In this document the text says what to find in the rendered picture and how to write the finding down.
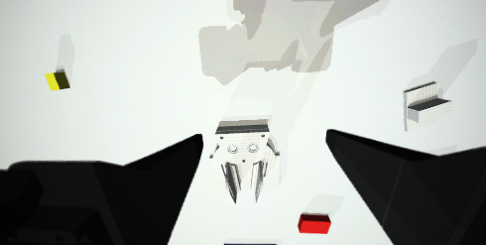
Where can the red rectangular block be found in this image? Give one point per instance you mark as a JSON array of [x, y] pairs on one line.
[[314, 224]]

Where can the yellow cube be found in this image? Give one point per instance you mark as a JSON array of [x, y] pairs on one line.
[[57, 80]]

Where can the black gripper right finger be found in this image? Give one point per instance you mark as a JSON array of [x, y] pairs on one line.
[[418, 198]]

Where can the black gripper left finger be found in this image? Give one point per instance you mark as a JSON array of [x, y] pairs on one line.
[[139, 202]]

